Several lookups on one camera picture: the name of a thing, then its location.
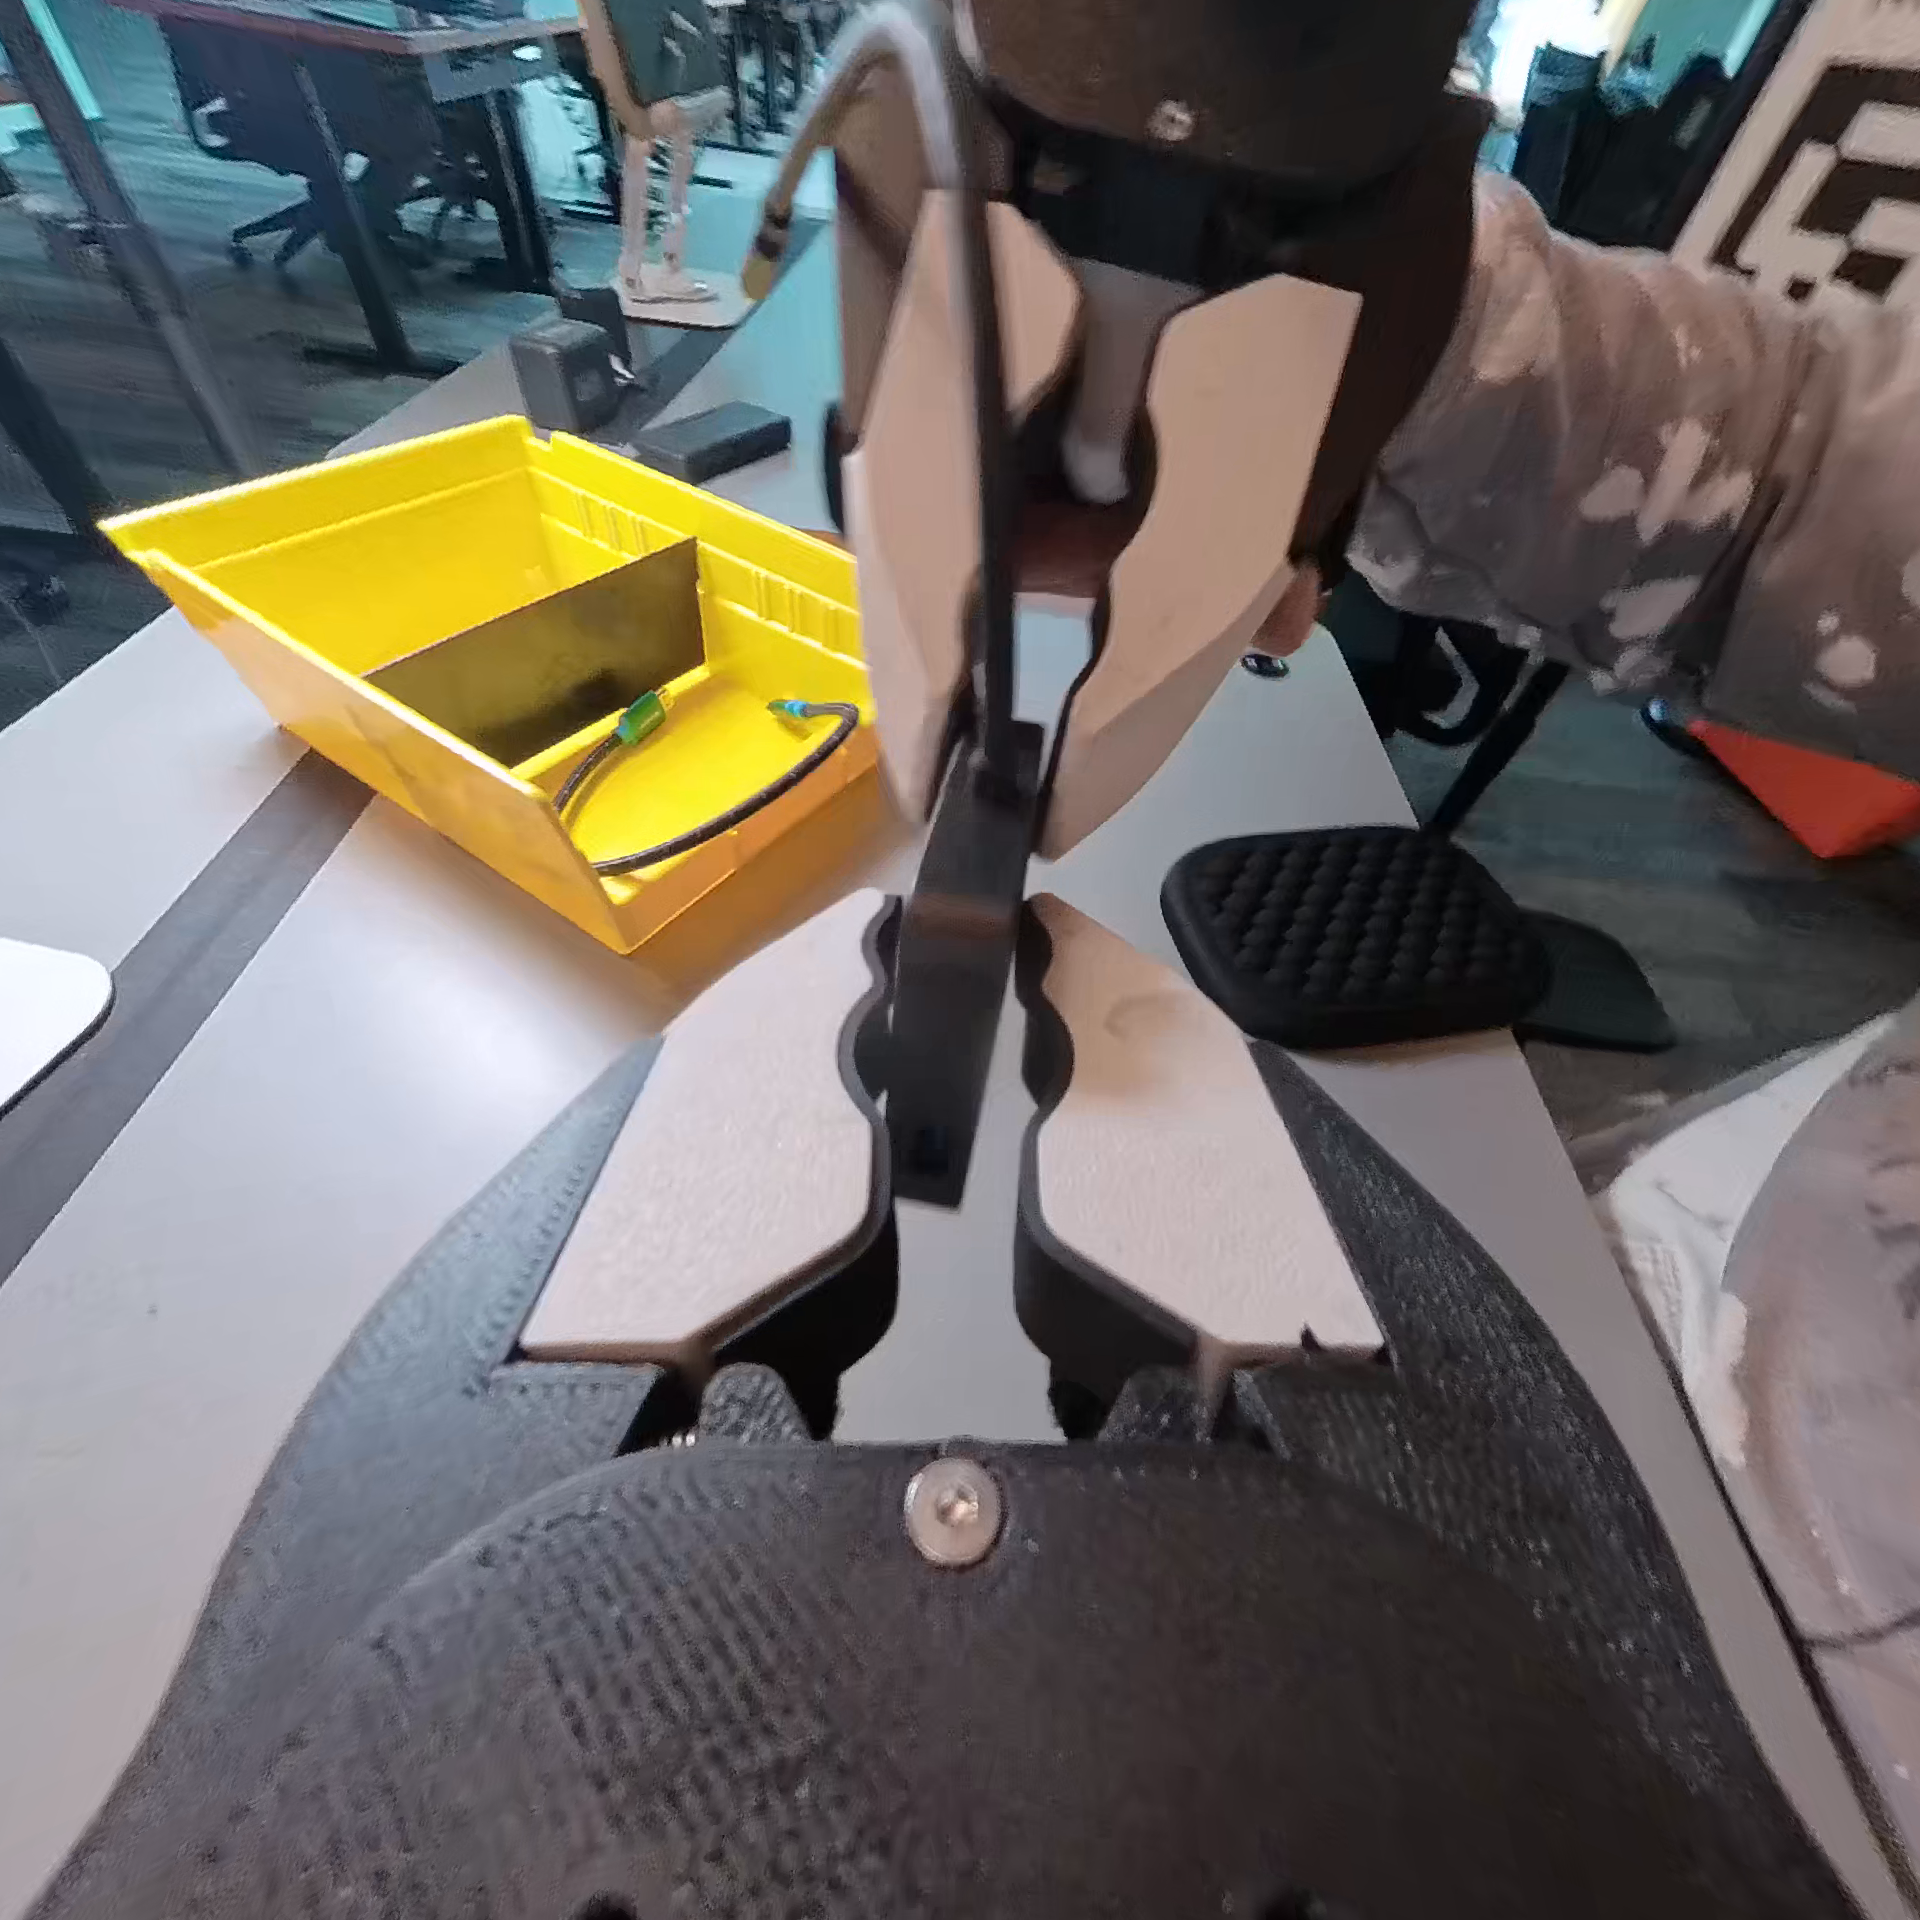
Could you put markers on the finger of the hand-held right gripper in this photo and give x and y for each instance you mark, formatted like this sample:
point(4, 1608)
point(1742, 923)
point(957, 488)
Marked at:
point(1215, 524)
point(922, 524)

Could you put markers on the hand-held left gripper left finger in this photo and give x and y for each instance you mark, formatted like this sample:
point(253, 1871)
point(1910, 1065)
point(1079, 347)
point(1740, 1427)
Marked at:
point(722, 1156)

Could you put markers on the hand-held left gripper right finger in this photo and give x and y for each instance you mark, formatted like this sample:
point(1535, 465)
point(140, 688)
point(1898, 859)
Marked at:
point(1185, 1171)

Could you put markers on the grey usb hub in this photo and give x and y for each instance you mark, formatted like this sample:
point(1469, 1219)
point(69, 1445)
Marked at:
point(945, 1020)

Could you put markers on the yellow plastic bin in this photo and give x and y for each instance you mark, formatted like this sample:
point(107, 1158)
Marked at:
point(300, 599)

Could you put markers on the flat black device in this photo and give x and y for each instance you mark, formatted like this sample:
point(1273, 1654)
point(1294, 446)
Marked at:
point(722, 438)

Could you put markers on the black chair armrest pad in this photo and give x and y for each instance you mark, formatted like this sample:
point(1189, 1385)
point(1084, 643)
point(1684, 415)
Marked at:
point(1350, 932)

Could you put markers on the black office chair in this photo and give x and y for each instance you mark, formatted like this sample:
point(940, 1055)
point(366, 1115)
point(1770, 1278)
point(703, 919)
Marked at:
point(1501, 735)

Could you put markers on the black bin divider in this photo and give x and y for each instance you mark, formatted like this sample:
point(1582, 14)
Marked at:
point(570, 645)

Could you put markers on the black cube-shaped box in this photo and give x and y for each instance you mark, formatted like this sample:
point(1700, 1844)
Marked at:
point(570, 375)

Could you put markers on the framed marker sign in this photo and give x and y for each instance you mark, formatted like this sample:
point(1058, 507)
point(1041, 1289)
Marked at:
point(1829, 182)

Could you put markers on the person's patterned grey hoodie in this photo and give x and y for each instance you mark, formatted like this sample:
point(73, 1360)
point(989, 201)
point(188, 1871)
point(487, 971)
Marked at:
point(1799, 1349)

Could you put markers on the orange traffic cone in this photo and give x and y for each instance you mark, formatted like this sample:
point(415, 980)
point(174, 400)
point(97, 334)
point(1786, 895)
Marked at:
point(1817, 797)

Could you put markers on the white tablet stand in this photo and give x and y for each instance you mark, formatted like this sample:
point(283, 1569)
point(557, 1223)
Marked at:
point(44, 1020)

